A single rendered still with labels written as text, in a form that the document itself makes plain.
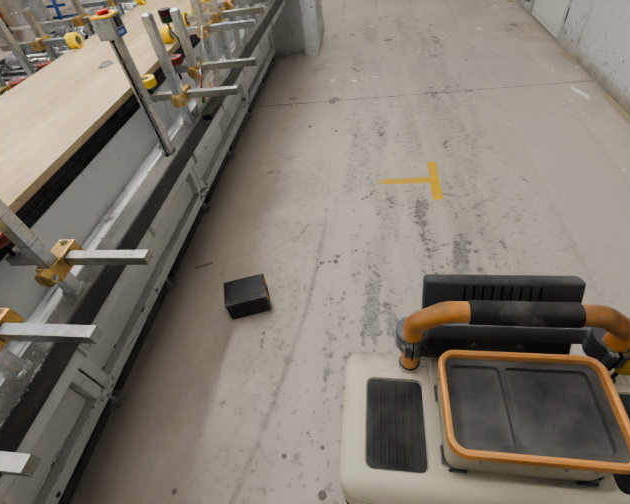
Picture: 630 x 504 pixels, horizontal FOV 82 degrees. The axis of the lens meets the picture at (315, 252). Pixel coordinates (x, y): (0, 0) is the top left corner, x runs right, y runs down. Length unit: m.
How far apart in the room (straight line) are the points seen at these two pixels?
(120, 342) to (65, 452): 0.43
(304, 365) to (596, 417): 1.19
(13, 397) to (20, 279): 0.41
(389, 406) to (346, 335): 1.02
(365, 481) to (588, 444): 0.31
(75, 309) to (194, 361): 0.72
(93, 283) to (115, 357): 0.59
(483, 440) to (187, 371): 1.41
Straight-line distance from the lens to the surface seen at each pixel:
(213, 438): 1.64
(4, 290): 1.40
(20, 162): 1.63
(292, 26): 4.71
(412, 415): 0.70
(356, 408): 0.70
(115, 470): 1.78
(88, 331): 0.94
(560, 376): 0.67
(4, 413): 1.16
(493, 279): 0.69
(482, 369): 0.64
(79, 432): 1.72
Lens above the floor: 1.47
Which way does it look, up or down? 46 degrees down
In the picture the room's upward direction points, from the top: 11 degrees counter-clockwise
